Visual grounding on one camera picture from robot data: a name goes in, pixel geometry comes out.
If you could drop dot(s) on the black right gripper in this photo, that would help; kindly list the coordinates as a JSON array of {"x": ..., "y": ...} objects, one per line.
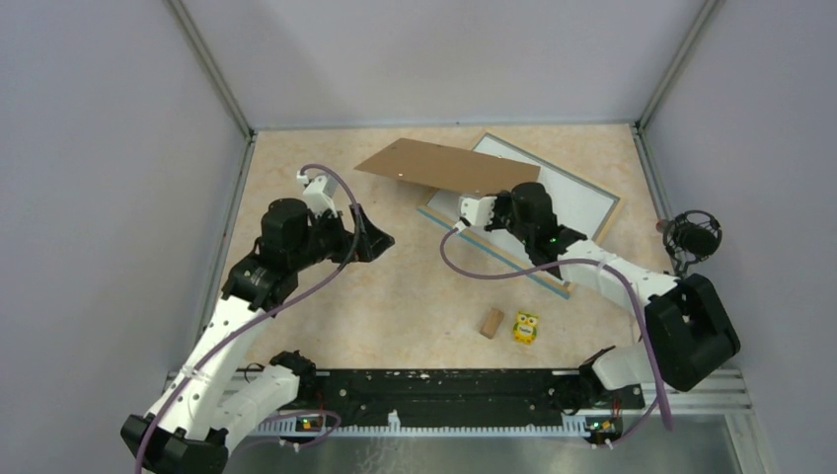
[{"x": 502, "y": 198}]

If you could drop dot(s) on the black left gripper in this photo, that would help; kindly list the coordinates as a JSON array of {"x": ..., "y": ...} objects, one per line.
[{"x": 372, "y": 240}]

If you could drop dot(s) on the printed photo sheet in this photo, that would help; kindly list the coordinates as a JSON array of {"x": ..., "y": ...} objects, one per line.
[{"x": 575, "y": 196}]

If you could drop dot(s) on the wooden picture frame blue edges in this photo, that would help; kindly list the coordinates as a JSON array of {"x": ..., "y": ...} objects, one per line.
[{"x": 588, "y": 196}]

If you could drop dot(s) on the brown cardboard backing board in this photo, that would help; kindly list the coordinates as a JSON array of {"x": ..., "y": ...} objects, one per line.
[{"x": 448, "y": 168}]

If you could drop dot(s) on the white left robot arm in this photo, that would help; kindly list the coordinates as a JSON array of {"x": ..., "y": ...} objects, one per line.
[{"x": 222, "y": 360}]

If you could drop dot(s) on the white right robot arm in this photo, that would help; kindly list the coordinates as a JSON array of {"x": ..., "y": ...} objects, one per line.
[{"x": 686, "y": 333}]

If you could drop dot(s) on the yellow owl toy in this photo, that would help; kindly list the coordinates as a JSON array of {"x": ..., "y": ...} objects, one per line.
[{"x": 525, "y": 328}]

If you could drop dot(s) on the small wooden block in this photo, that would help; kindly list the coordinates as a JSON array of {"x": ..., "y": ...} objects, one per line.
[{"x": 491, "y": 323}]

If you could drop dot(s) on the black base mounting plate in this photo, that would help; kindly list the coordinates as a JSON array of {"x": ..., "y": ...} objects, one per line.
[{"x": 459, "y": 398}]

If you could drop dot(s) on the black microphone with orange tip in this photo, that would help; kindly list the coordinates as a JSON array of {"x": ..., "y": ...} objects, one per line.
[{"x": 689, "y": 238}]

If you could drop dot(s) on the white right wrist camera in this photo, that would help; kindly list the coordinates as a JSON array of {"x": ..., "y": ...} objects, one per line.
[{"x": 474, "y": 211}]

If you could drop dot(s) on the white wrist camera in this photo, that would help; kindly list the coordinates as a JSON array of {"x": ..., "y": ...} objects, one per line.
[
  {"x": 318, "y": 193},
  {"x": 474, "y": 211}
]

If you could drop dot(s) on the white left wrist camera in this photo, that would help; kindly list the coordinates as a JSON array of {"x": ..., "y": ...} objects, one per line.
[{"x": 318, "y": 193}]

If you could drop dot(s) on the aluminium rail frame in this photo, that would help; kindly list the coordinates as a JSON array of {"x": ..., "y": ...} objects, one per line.
[{"x": 303, "y": 428}]

